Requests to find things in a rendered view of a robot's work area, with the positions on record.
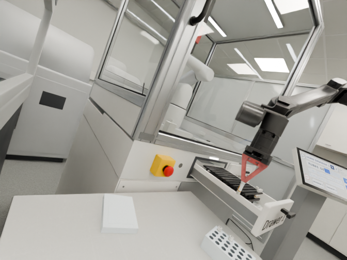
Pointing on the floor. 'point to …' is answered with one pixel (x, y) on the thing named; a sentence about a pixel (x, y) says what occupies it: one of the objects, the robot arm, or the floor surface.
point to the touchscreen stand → (294, 226)
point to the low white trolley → (148, 227)
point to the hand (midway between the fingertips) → (244, 178)
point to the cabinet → (94, 153)
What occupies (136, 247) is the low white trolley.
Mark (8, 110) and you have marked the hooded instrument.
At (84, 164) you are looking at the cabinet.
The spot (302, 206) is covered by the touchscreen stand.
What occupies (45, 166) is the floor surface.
